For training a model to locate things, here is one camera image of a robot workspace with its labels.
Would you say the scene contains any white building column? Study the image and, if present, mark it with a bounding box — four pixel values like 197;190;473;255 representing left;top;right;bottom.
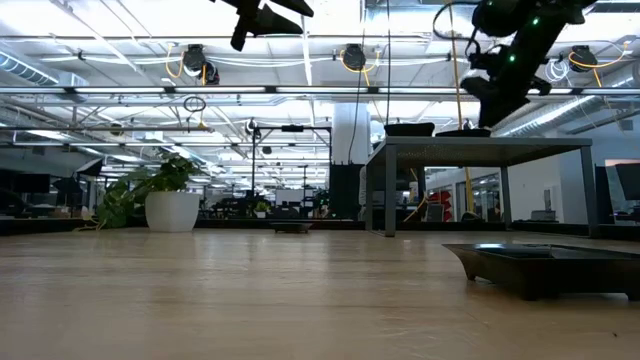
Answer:
332;102;372;166

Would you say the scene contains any black cabinet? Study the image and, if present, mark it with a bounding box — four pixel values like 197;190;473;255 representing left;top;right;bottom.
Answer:
327;162;370;221

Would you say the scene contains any black background rig frame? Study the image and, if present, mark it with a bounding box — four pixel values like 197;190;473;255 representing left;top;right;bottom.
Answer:
251;124;333;211

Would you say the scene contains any black ceiling cord reel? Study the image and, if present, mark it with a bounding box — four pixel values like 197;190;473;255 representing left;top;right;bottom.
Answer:
341;43;368;72
568;44;600;69
180;43;221;86

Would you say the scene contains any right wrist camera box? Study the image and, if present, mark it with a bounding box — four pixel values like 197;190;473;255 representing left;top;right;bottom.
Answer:
467;47;501;71

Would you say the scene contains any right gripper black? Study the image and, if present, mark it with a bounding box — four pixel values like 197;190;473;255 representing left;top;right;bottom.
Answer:
460;42;553;129

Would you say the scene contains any wavy-edged black plate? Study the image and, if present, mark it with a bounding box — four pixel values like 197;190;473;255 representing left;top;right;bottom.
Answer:
434;127;494;139

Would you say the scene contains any red object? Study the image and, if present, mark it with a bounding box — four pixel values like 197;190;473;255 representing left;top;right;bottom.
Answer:
427;189;454;221

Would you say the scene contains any yellow hanging cable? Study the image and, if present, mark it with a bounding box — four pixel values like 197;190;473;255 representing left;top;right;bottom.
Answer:
446;0;475;214

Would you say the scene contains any silver ventilation duct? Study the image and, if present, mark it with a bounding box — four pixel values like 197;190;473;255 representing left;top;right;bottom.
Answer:
492;94;640;139

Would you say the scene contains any green plant in white pot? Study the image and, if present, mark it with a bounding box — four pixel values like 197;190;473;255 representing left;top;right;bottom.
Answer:
74;151;206;234

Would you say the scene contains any grey perforated metal shelf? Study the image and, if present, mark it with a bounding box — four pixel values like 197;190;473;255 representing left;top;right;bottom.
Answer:
365;136;600;239

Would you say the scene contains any deep square black plate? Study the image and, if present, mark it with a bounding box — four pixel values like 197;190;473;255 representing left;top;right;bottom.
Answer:
383;122;437;138

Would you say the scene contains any black hanging cable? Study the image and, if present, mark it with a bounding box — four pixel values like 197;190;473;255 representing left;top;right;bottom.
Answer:
383;0;393;139

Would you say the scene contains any dark wall monitor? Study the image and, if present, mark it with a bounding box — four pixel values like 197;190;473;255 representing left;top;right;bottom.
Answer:
604;158;640;201

